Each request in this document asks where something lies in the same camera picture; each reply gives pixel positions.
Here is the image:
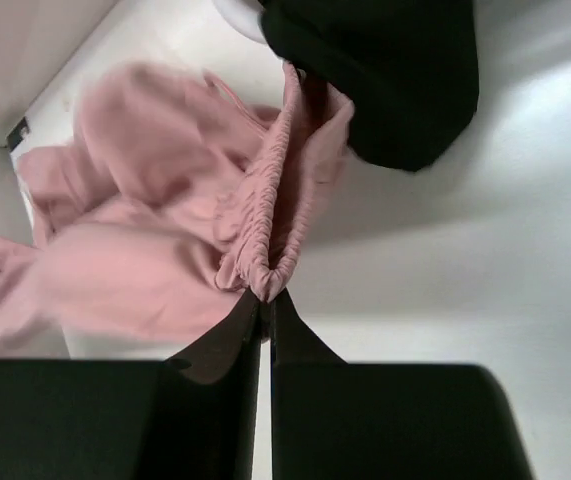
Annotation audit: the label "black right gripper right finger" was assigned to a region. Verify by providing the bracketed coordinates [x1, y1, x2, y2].
[270, 292, 533, 479]

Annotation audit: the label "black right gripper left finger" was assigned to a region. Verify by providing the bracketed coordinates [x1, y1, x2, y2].
[0, 292, 260, 479]

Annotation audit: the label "pink trousers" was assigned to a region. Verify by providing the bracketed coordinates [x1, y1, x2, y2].
[0, 63, 354, 356]

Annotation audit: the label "black trousers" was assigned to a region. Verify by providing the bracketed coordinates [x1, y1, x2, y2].
[260, 0, 479, 172]

